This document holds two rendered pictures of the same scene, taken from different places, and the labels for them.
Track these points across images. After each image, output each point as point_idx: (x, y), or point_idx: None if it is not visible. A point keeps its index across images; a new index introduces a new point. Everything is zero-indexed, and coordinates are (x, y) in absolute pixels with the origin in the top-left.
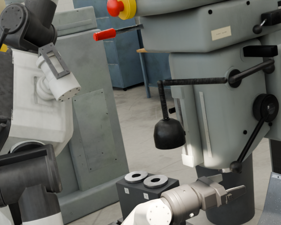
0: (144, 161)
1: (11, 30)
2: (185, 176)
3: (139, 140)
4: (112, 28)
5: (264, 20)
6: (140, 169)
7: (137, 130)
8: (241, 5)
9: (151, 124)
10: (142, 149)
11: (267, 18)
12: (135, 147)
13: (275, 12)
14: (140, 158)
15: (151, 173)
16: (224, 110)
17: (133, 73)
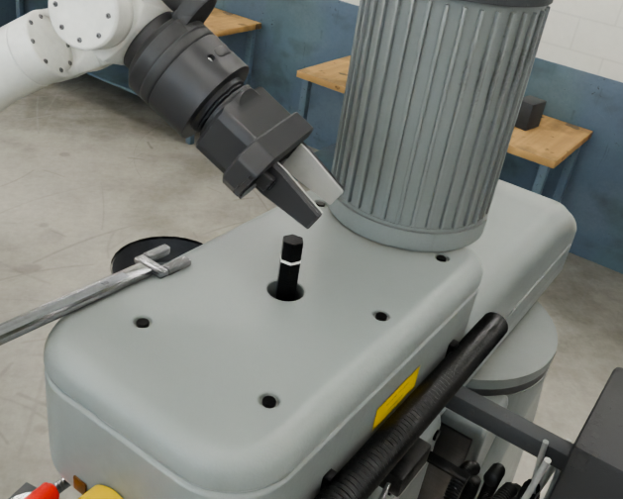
0: (9, 234)
1: None
2: (88, 282)
3: None
4: (52, 489)
5: (386, 487)
6: None
7: None
8: None
9: (26, 142)
10: (4, 201)
11: (392, 482)
12: None
13: (409, 473)
14: (1, 224)
15: (22, 266)
16: None
17: None
